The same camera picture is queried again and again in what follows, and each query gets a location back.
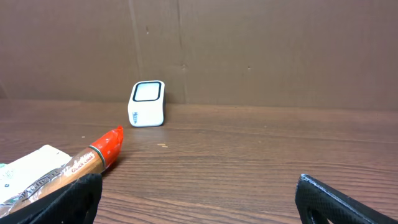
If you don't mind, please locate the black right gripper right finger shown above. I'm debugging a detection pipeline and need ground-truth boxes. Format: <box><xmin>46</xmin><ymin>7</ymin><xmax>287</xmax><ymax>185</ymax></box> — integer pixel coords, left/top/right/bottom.
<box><xmin>295</xmin><ymin>174</ymin><xmax>397</xmax><ymax>224</ymax></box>

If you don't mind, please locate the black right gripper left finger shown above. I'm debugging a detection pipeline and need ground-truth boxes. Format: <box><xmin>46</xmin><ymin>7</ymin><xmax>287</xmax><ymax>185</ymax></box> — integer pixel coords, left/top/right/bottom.
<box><xmin>1</xmin><ymin>174</ymin><xmax>103</xmax><ymax>224</ymax></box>

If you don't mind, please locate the white tube with gold cap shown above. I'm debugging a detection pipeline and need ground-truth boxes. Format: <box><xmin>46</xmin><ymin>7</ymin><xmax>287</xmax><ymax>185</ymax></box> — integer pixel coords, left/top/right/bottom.
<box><xmin>0</xmin><ymin>144</ymin><xmax>73</xmax><ymax>205</ymax></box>

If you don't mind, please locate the orange spaghetti packet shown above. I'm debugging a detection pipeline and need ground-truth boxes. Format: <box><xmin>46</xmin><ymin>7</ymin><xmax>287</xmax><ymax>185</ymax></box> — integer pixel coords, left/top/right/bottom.
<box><xmin>1</xmin><ymin>126</ymin><xmax>124</xmax><ymax>217</ymax></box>

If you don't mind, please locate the white barcode scanner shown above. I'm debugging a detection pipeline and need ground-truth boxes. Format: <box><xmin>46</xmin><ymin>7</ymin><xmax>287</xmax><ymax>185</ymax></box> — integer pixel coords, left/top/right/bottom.
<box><xmin>127</xmin><ymin>80</ymin><xmax>165</xmax><ymax>128</ymax></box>

